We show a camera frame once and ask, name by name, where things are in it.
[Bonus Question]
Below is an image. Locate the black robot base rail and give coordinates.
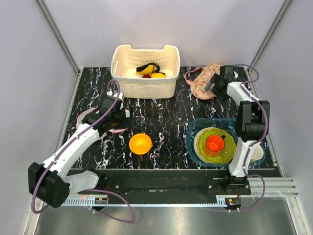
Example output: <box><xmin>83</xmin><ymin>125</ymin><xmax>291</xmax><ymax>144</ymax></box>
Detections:
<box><xmin>94</xmin><ymin>169</ymin><xmax>251</xmax><ymax>205</ymax></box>

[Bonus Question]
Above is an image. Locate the cream perforated laundry basket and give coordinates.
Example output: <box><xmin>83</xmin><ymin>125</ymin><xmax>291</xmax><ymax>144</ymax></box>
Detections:
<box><xmin>111</xmin><ymin>45</ymin><xmax>180</xmax><ymax>99</ymax></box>

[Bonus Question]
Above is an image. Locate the yellow black bra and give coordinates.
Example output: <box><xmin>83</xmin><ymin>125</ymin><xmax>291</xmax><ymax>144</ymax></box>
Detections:
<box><xmin>136</xmin><ymin>63</ymin><xmax>167</xmax><ymax>78</ymax></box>

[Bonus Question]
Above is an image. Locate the cream mug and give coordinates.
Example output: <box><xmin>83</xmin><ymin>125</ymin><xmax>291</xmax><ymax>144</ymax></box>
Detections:
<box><xmin>249</xmin><ymin>145</ymin><xmax>266</xmax><ymax>167</ymax></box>

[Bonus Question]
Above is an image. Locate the white mesh pink-trimmed laundry bag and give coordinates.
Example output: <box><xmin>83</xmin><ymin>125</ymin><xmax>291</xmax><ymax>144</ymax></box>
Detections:
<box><xmin>76</xmin><ymin>107</ymin><xmax>130</xmax><ymax>134</ymax></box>

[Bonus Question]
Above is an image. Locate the teal transparent plastic tray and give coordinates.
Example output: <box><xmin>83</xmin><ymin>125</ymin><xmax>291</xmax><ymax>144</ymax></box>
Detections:
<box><xmin>186</xmin><ymin>118</ymin><xmax>266</xmax><ymax>172</ymax></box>

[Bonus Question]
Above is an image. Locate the orange plastic cup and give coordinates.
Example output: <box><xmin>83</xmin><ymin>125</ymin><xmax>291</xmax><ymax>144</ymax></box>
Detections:
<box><xmin>205</xmin><ymin>135</ymin><xmax>226</xmax><ymax>153</ymax></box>

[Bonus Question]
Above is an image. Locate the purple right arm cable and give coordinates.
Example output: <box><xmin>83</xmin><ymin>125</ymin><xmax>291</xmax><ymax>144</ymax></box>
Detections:
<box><xmin>227</xmin><ymin>64</ymin><xmax>269</xmax><ymax>212</ymax></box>

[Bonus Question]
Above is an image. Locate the floral pink laundry bag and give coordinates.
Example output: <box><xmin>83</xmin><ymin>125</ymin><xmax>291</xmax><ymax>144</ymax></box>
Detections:
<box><xmin>184</xmin><ymin>64</ymin><xmax>223</xmax><ymax>100</ymax></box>

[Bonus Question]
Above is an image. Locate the white plate under green plate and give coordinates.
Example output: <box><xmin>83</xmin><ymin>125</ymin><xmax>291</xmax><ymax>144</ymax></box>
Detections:
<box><xmin>193</xmin><ymin>130</ymin><xmax>209</xmax><ymax>163</ymax></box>

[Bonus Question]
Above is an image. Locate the orange plastic bowl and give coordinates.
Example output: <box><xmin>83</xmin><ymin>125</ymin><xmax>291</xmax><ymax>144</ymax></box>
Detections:
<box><xmin>129</xmin><ymin>133</ymin><xmax>152</xmax><ymax>155</ymax></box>

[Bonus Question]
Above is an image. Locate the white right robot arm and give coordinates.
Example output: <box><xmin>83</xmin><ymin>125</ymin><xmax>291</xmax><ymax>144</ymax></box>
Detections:
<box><xmin>205</xmin><ymin>65</ymin><xmax>270</xmax><ymax>194</ymax></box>

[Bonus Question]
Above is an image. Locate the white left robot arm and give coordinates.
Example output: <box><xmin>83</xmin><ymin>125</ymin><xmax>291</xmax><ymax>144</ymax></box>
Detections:
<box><xmin>27</xmin><ymin>94</ymin><xmax>130</xmax><ymax>208</ymax></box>

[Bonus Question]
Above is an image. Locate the yellow-green dotted plate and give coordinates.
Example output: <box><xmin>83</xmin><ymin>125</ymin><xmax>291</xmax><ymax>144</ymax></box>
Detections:
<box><xmin>194</xmin><ymin>127</ymin><xmax>236</xmax><ymax>164</ymax></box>

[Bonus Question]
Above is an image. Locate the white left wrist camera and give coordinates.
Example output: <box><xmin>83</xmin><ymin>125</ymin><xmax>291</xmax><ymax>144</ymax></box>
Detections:
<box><xmin>107</xmin><ymin>91</ymin><xmax>117</xmax><ymax>97</ymax></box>

